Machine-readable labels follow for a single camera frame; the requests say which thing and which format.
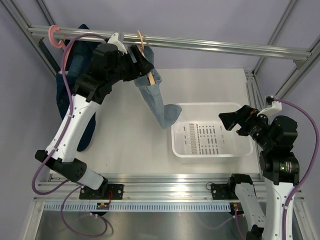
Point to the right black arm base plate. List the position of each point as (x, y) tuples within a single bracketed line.
[(222, 192)]

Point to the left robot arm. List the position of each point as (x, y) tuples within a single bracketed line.
[(106, 65)]

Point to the pink plastic hanger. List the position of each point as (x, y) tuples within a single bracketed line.
[(59, 44)]

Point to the dark blue denim skirt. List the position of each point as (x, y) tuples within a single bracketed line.
[(78, 60)]

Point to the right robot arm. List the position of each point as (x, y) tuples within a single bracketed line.
[(280, 171)]

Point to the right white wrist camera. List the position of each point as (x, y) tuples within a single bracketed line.
[(272, 107)]

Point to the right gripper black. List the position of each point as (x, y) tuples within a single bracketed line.
[(245, 116)]

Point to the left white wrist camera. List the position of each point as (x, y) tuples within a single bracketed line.
[(114, 39)]

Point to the aluminium hanging rail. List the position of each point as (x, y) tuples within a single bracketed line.
[(257, 50)]

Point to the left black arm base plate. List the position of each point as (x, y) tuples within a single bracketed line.
[(112, 191)]

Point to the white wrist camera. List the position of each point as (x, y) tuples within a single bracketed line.
[(272, 107), (114, 39)]

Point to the white plastic basket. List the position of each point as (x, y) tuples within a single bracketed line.
[(199, 132)]

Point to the white slotted cable duct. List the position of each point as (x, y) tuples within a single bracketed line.
[(147, 207)]

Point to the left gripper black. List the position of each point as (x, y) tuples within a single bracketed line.
[(142, 67)]

